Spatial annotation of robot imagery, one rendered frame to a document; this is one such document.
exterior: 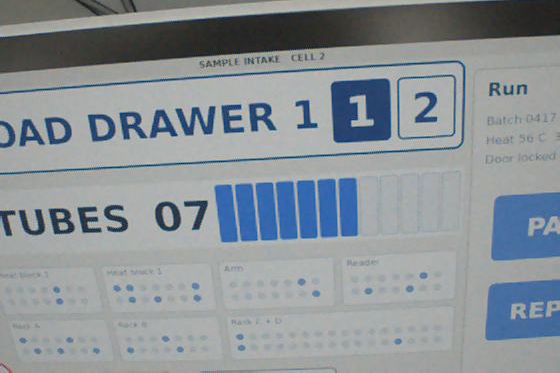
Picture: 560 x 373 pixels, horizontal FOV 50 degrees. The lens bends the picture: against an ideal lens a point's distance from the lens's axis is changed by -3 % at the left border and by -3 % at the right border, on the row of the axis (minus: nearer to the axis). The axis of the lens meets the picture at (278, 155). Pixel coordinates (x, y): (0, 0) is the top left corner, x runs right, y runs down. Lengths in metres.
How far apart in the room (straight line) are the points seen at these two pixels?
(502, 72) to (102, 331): 0.30
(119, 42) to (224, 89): 0.06
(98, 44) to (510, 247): 0.27
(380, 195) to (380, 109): 0.05
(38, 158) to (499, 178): 0.27
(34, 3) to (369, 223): 1.97
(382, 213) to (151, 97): 0.15
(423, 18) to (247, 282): 0.19
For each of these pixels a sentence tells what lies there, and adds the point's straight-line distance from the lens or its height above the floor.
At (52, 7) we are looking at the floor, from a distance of 2.21.
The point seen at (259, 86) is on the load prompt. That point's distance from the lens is 0.34.
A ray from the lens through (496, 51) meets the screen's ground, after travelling 0.35.
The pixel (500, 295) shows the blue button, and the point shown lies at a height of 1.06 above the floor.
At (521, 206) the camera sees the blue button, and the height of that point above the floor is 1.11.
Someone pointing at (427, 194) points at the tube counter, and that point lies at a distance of 0.37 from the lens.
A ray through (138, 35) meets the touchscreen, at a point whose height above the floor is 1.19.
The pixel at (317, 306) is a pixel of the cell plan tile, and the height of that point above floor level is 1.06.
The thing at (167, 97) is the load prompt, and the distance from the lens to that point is 0.35.
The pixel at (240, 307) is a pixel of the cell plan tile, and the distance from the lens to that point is 0.40.
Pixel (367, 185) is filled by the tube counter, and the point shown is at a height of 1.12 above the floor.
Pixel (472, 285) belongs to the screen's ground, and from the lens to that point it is 0.40.
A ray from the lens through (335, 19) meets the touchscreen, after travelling 0.33.
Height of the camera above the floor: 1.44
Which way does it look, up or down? 60 degrees down
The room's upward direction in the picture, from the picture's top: 10 degrees counter-clockwise
